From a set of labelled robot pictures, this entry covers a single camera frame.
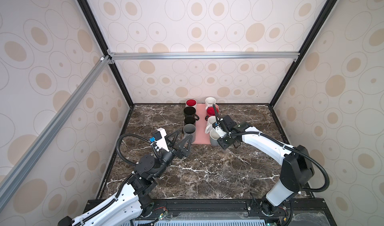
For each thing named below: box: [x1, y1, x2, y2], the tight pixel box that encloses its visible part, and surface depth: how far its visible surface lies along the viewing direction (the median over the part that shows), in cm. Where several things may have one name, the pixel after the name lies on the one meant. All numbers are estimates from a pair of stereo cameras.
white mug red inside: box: [185, 98, 198, 107], surface depth 112 cm
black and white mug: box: [183, 106, 200, 125], surface depth 105 cm
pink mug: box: [205, 97, 219, 110], surface depth 112 cm
